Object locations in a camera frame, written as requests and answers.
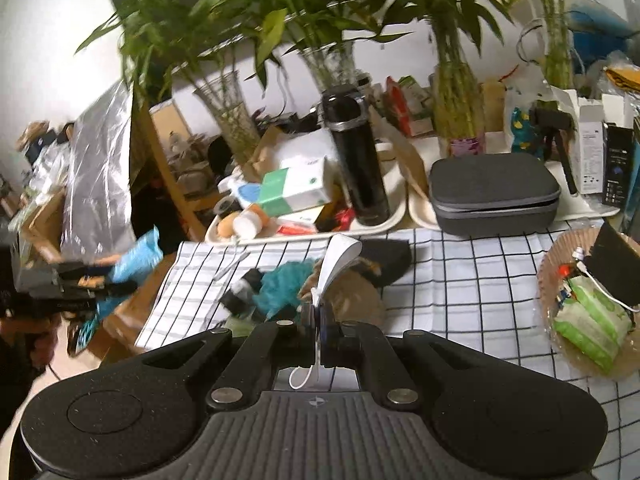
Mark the tan drawstring pouch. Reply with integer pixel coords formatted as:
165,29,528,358
324,257,386,328

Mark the teal bath loofah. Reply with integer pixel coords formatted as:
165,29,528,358
253,259,314,321

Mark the black foam sponge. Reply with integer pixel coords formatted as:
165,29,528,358
355,238,412,288

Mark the checkered white tablecloth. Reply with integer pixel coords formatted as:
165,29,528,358
136,220,639,479

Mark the white capped pill bottle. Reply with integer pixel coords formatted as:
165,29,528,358
232,204,270,240

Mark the red white flat box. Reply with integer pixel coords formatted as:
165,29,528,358
277,206,334,236

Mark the black tape roll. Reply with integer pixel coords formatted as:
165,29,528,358
213,195,243,220

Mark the white serving tray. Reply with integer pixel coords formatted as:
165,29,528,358
204,162,407,246

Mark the grey zippered hard case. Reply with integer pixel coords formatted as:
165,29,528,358
428,153,561,237

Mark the green white tissue box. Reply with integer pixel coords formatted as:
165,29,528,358
257,157,333,217

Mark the green wet wipes pack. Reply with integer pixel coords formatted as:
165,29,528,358
552,274,634,373

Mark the brown woven basket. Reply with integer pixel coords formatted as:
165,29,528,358
537,226,639,380

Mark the brown paper bag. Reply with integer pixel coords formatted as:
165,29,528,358
369,105,428,198

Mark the black thermos bottle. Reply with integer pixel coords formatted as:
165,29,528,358
321,84,390,226

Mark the glass vase with bamboo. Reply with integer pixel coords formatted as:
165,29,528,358
193,70,260,165

